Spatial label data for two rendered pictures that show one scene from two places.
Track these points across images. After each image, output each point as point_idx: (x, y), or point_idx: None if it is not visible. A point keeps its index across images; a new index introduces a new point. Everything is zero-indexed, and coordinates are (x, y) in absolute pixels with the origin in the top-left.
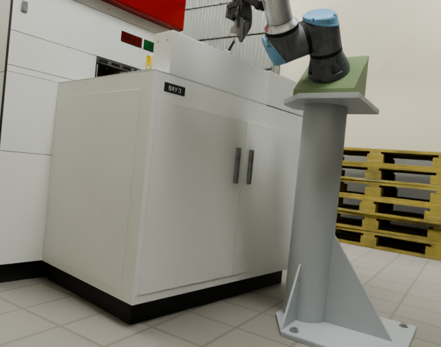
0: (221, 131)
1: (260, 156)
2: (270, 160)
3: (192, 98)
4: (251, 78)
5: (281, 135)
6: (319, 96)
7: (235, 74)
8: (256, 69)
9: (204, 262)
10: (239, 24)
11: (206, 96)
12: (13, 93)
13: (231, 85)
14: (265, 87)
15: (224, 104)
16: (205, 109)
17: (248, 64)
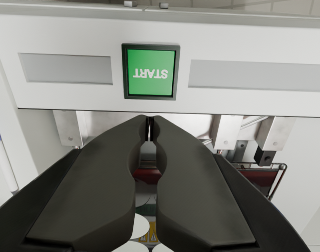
0: (211, 11)
1: (99, 5)
2: (70, 4)
3: (314, 19)
4: (131, 16)
5: (9, 2)
6: None
7: (214, 19)
8: (100, 17)
9: (190, 7)
10: (228, 166)
11: (283, 18)
12: None
13: (218, 17)
14: (45, 11)
15: (223, 15)
16: (270, 17)
17: (153, 20)
